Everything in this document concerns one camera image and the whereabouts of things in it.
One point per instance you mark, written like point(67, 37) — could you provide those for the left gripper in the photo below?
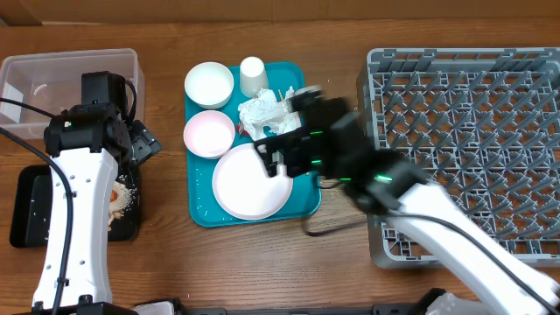
point(144, 143)

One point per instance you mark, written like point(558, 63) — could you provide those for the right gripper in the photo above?
point(290, 142)

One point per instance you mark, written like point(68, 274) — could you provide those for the white round plate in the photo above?
point(243, 188)

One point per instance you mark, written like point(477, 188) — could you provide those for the white bowl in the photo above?
point(209, 84)
point(209, 134)

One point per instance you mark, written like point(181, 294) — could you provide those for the orange carrot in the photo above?
point(114, 196)

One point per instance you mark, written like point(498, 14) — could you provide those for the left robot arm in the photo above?
point(89, 146)

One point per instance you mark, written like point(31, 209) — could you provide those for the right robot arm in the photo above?
point(387, 185)

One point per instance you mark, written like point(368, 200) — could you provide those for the grey dishwasher rack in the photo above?
point(484, 123)

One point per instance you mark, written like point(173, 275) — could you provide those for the red wrapper scrap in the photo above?
point(240, 130)

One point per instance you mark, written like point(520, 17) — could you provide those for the crumpled white napkin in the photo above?
point(264, 111)

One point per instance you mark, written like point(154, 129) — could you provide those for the teal serving tray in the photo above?
point(204, 209)

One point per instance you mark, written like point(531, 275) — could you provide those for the peanuts and rice pile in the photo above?
point(126, 195)

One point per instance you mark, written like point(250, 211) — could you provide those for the white paper cup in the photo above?
point(253, 76)

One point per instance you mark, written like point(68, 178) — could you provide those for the clear plastic bin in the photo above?
point(52, 81)

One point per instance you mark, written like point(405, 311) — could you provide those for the black tray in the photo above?
point(32, 210)

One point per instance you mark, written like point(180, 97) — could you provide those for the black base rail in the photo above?
point(174, 307)

